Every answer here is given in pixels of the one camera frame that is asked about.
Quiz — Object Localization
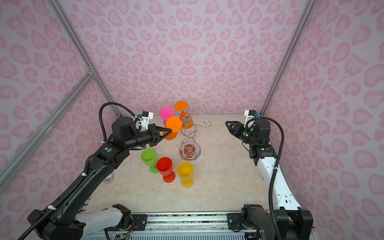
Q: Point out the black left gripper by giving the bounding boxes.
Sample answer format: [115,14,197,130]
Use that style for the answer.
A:
[125,124,173,151]

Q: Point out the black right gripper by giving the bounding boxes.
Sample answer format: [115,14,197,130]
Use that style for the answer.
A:
[225,121,259,146]

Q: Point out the orange plastic wine glass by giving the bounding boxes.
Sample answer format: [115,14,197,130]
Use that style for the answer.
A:
[164,117,183,141]
[174,101,193,130]

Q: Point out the magenta plastic wine glass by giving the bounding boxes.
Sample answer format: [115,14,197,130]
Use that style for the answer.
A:
[159,107,175,126]

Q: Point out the green plastic wine glass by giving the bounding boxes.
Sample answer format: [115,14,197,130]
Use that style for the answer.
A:
[141,149,159,174]

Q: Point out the red plastic wine glass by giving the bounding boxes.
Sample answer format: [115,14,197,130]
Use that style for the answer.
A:
[156,157,176,183]

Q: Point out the yellow plastic wine glass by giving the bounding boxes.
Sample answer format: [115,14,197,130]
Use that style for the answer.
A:
[177,162,194,188]

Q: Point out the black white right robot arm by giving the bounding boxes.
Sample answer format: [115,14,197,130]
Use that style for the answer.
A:
[225,116,314,240]

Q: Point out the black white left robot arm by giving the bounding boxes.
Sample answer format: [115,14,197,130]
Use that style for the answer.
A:
[19,102,173,240]

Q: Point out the small red white packet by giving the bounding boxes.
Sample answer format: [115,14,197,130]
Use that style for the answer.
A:
[104,174,114,184]

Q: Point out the chrome wire wine glass rack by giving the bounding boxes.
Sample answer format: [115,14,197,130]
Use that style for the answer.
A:
[179,107,212,162]

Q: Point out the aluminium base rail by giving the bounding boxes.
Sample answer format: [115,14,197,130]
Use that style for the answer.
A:
[61,209,319,240]

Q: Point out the aluminium corner frame post right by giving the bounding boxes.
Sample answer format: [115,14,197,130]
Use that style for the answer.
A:
[261,0,319,116]

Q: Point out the aluminium corner frame post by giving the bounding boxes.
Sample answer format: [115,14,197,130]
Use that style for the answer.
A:
[261,0,319,116]
[47,1,114,102]

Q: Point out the aluminium diagonal frame bar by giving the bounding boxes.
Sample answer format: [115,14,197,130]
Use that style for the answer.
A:
[1,70,95,193]

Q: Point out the aluminium corner frame post left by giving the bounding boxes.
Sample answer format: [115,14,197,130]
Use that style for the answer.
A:
[47,1,114,102]

